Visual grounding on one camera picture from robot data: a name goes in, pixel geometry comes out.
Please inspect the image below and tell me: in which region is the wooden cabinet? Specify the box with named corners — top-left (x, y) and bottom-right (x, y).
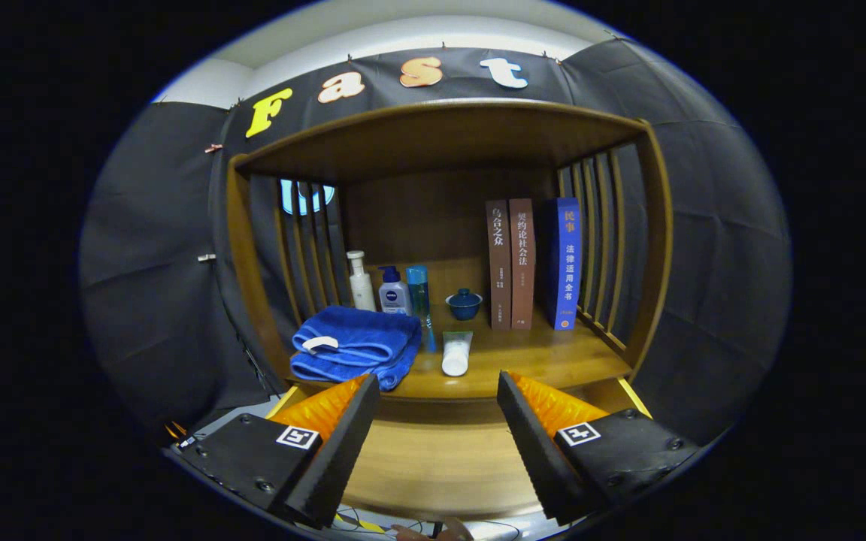
top-left (225, 99), bottom-right (674, 519)

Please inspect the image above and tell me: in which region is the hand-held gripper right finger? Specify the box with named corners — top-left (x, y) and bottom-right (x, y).
top-left (496, 370), bottom-right (703, 527)

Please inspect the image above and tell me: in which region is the dark brown book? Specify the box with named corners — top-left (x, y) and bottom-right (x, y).
top-left (486, 199), bottom-right (513, 331)

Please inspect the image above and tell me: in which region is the blue lidded teacup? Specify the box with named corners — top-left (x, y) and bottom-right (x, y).
top-left (445, 288), bottom-right (484, 322)

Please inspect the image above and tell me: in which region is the blue book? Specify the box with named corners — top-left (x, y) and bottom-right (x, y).
top-left (546, 197), bottom-right (583, 331)

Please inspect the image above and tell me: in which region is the white pump bottle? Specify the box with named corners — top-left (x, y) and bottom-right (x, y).
top-left (347, 250), bottom-right (377, 312)

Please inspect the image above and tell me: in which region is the light brown book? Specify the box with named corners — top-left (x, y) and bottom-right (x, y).
top-left (509, 198), bottom-right (537, 331)

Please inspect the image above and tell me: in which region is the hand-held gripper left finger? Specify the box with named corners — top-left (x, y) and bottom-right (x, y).
top-left (177, 373), bottom-right (381, 529)

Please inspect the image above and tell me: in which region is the clear teal bottle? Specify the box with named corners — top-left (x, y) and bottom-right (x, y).
top-left (406, 265), bottom-right (435, 335)

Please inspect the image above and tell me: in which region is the white bottle with blue cap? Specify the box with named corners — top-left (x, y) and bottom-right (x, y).
top-left (378, 265), bottom-right (413, 316)

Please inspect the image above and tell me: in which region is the wooden countertop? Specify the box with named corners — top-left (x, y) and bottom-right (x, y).
top-left (286, 301), bottom-right (633, 401)

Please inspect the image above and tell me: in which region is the white tube with green label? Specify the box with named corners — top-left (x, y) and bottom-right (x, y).
top-left (441, 331), bottom-right (474, 377)

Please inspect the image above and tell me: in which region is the folded blue towel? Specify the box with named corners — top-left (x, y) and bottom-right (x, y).
top-left (289, 305), bottom-right (423, 391)

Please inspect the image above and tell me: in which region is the wooden drawer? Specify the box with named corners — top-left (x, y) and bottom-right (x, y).
top-left (268, 376), bottom-right (652, 519)

